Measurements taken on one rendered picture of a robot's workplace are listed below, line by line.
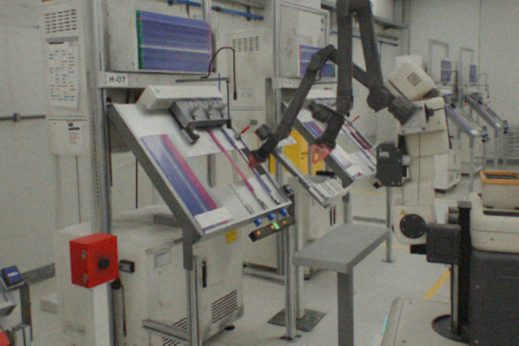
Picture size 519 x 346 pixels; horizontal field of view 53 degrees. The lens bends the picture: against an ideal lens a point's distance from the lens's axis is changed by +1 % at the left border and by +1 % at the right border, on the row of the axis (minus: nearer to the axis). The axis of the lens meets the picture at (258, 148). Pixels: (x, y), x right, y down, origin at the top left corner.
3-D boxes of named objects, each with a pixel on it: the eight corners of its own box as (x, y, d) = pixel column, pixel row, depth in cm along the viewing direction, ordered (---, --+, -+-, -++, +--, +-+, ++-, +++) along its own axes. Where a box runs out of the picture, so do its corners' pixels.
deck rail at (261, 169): (285, 210, 260) (292, 202, 257) (282, 211, 259) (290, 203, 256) (208, 108, 282) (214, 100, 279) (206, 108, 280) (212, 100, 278)
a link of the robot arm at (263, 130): (285, 133, 243) (289, 134, 251) (269, 115, 245) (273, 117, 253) (267, 150, 245) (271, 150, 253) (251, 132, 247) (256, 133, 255)
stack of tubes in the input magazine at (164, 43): (212, 72, 273) (211, 21, 271) (141, 69, 232) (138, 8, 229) (195, 73, 280) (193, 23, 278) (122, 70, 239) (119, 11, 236)
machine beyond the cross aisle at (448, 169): (491, 186, 679) (495, 40, 660) (478, 197, 611) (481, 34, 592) (389, 179, 755) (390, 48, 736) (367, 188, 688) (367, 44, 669)
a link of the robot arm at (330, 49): (325, 36, 239) (328, 41, 248) (307, 60, 241) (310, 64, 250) (403, 95, 229) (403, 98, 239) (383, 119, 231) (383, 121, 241)
